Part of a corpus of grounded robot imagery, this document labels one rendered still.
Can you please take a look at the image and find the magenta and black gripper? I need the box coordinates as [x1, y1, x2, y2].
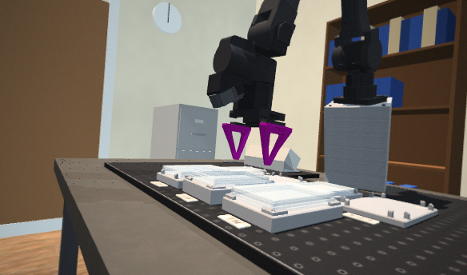
[222, 85, 292, 165]

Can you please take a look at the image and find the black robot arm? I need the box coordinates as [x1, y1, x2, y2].
[207, 0, 387, 110]

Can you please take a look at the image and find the white button panel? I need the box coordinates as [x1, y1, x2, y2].
[223, 145, 301, 173]

